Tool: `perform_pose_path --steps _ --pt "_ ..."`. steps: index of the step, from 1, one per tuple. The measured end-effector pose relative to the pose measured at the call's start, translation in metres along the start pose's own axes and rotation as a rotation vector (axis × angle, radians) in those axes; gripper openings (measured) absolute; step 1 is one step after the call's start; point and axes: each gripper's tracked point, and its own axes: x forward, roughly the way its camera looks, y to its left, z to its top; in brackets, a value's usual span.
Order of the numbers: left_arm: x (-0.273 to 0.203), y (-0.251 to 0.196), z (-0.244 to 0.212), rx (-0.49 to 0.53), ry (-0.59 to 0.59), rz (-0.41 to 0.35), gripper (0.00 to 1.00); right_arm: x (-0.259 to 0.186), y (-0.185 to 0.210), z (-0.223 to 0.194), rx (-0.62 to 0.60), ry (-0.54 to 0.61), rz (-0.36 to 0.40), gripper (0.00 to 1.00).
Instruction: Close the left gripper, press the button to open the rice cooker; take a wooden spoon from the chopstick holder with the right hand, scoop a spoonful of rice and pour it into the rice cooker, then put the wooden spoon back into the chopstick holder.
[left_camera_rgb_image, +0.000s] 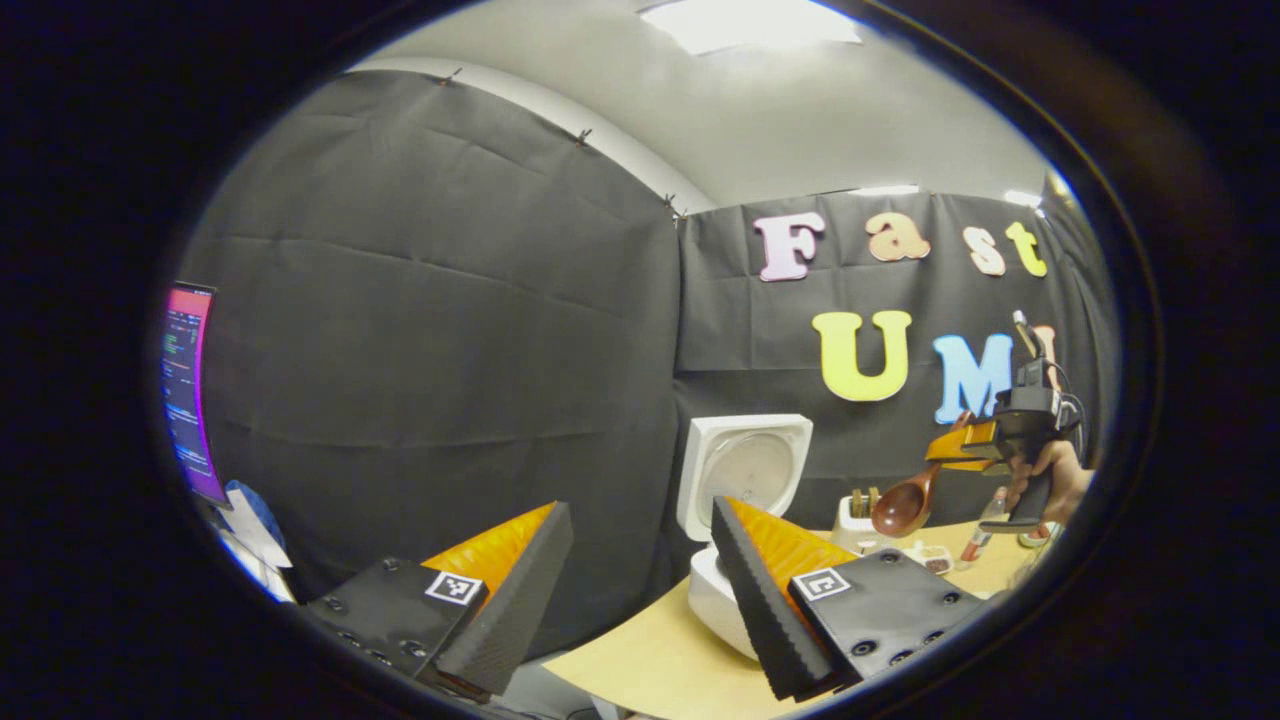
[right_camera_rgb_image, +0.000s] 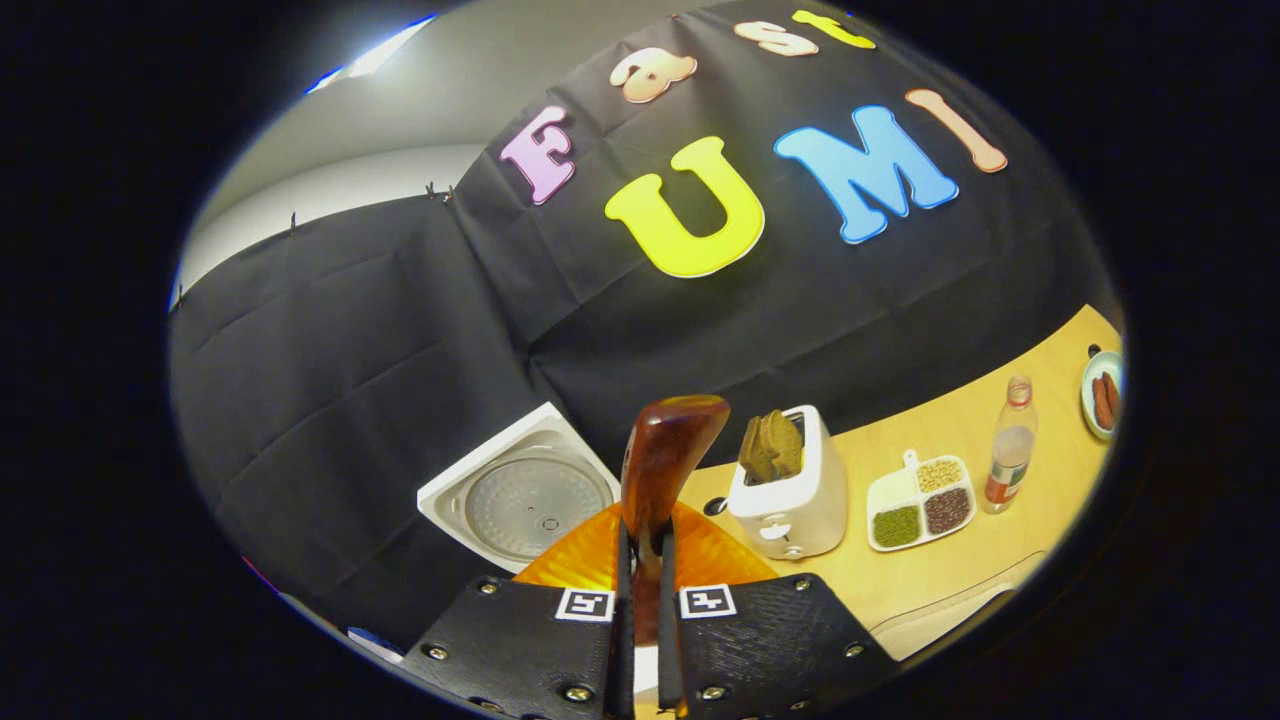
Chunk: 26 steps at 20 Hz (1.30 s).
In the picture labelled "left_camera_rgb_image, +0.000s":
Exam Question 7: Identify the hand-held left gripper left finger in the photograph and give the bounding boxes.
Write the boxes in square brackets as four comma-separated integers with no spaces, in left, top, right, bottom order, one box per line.
[305,500,576,699]

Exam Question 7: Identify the white paper sheets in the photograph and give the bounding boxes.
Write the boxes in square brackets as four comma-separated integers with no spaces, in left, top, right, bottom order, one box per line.
[218,520,296,601]

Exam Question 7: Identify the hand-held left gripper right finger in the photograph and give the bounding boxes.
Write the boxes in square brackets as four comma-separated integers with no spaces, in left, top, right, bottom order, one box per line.
[710,495,991,701]

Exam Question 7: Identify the large ceiling light panel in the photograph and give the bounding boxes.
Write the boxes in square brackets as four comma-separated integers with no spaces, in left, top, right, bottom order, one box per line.
[640,0,863,56]

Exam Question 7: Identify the white toaster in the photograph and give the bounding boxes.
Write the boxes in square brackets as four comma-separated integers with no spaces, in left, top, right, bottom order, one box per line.
[833,495,886,554]

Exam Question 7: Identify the brown wooden spoon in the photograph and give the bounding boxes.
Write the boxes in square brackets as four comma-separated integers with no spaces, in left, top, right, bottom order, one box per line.
[871,410,976,538]

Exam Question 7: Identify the white rice cooker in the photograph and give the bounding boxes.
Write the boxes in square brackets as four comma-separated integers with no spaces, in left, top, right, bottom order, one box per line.
[677,414,814,661]

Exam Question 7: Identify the computer monitor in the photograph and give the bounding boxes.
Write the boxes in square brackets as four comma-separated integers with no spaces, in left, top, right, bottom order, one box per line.
[160,282,229,509]

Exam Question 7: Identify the clear plastic bottle red cap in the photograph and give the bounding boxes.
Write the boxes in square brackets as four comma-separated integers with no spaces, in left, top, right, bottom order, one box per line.
[962,487,1009,563]

